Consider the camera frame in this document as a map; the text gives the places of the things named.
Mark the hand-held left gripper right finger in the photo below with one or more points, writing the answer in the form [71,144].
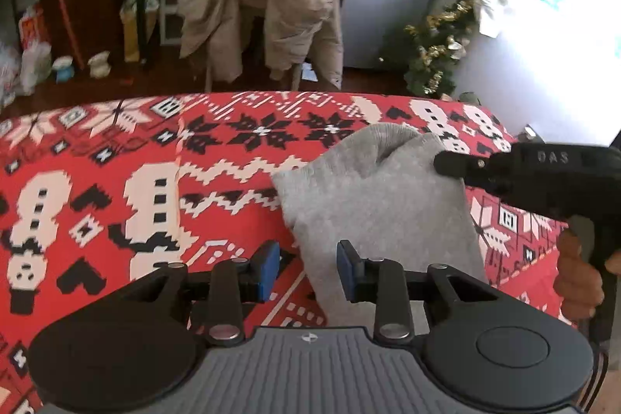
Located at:
[347,271]

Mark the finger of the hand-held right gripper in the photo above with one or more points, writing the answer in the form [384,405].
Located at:
[461,165]

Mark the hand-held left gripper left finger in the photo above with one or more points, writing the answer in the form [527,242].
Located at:
[269,271]

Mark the grey polo shirt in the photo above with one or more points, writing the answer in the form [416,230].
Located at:
[378,200]

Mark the person's right hand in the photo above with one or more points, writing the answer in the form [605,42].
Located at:
[577,283]

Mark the small christmas tree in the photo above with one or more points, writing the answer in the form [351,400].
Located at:
[436,55]

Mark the white bow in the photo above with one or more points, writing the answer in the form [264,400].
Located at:
[491,14]

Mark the red patterned blanket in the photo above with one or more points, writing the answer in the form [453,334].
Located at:
[121,162]

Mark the white pet bowl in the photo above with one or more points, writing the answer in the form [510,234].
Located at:
[99,65]

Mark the yellow paper bag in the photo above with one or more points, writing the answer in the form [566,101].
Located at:
[136,35]

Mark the blue pet bowl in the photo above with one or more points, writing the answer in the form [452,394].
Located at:
[63,69]

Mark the white green plastic bag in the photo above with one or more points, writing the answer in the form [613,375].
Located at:
[36,67]

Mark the white red plastic bag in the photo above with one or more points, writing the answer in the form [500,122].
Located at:
[9,77]

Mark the red cardboard box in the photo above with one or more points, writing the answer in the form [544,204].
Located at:
[33,28]

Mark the wall power strip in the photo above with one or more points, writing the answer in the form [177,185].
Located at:
[529,133]

